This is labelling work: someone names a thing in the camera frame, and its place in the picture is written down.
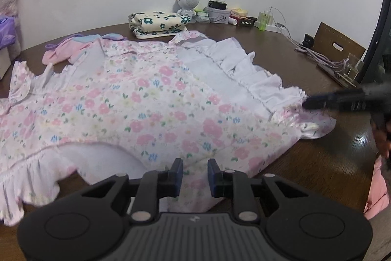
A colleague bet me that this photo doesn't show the black charger block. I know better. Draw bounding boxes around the black charger block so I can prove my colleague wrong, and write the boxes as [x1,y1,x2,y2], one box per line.
[208,0,228,11]

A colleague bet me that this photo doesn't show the person's pink clothing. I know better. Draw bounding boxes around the person's pink clothing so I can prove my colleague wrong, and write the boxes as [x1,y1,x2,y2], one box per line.
[363,155,391,220]

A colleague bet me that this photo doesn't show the clear acrylic organiser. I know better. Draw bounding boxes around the clear acrylic organiser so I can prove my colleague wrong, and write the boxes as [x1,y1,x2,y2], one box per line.
[318,53,365,88]

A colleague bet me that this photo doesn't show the person's right hand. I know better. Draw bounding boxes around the person's right hand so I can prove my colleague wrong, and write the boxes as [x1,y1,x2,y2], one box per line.
[370,114,391,171]

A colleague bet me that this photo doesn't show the pink floral dress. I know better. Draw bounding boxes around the pink floral dress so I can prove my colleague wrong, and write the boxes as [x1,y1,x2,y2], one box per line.
[0,29,337,226]

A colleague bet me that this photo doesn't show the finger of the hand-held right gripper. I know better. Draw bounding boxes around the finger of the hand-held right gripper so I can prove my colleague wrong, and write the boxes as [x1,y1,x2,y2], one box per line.
[304,89,365,111]

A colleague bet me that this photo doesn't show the fuzzy pink vase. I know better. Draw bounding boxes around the fuzzy pink vase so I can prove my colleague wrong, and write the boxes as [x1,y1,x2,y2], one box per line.
[0,0,22,50]

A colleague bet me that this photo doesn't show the green white small boxes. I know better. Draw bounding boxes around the green white small boxes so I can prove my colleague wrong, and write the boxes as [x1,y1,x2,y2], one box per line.
[195,10,211,23]

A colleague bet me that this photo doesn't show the black labelled box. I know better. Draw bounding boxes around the black labelled box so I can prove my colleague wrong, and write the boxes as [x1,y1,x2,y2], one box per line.
[237,16,258,26]

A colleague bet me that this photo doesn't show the brown cardboard panel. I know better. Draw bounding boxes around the brown cardboard panel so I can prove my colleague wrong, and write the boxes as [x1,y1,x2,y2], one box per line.
[313,22,366,60]

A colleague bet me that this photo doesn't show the black phone clip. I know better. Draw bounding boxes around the black phone clip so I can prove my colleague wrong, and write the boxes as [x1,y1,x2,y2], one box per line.
[301,34,315,49]

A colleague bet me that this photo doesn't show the green liquid bottle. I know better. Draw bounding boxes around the green liquid bottle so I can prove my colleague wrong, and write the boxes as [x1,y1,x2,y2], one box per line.
[256,7,274,32]

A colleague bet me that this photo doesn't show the white power strip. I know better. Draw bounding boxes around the white power strip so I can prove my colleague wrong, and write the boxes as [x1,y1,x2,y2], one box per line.
[264,23,289,34]

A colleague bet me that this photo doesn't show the pink blue purple garment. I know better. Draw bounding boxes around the pink blue purple garment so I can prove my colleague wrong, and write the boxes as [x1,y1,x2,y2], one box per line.
[42,33,127,66]

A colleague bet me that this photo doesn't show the folded cream floral cloth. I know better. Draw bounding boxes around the folded cream floral cloth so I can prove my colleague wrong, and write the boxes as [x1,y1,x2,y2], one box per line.
[128,11,191,40]

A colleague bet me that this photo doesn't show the purple tissue pack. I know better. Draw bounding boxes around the purple tissue pack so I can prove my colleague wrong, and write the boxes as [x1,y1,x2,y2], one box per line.
[0,47,16,78]
[0,16,17,49]

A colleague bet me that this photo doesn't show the dark tall panel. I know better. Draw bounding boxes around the dark tall panel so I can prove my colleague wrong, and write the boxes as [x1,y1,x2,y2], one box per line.
[356,0,391,84]

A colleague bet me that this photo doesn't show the white round robot speaker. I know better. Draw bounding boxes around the white round robot speaker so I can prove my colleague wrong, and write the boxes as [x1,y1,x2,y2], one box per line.
[174,0,199,17]

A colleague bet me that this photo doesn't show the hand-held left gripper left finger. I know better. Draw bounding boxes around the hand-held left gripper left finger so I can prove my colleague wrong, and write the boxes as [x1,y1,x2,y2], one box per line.
[82,159,184,223]

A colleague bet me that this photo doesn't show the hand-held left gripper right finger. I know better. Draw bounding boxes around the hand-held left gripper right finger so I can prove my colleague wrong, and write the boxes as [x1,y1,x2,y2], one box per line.
[208,159,308,223]

